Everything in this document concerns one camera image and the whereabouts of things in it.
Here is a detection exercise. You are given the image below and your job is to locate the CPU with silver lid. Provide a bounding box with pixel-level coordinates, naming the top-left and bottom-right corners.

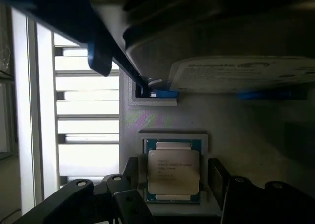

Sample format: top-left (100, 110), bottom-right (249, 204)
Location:
top-left (144, 138), bottom-right (203, 205)

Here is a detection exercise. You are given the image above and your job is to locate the hard disk with white label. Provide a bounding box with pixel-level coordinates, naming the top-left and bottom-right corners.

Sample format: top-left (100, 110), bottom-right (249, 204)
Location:
top-left (169, 55), bottom-right (315, 95)

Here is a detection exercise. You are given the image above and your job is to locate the white printed parts rack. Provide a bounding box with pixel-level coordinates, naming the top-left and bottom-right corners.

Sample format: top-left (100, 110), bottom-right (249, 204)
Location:
top-left (119, 61), bottom-right (315, 219)

